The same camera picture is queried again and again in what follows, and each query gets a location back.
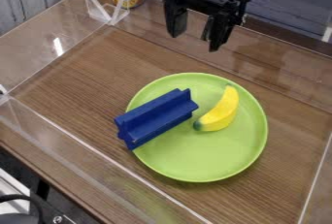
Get blue cross-shaped block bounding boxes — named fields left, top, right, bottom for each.
left=114, top=88, right=198, bottom=150

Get yellow toy banana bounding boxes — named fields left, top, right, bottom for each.
left=193, top=84, right=240, bottom=132

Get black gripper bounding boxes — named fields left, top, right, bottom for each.
left=164, top=0, right=251, bottom=52

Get black cable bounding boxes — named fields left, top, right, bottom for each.
left=0, top=194, right=47, bottom=224

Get clear acrylic enclosure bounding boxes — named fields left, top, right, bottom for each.
left=0, top=0, right=332, bottom=224

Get green round plate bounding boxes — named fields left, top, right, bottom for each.
left=128, top=73, right=269, bottom=182

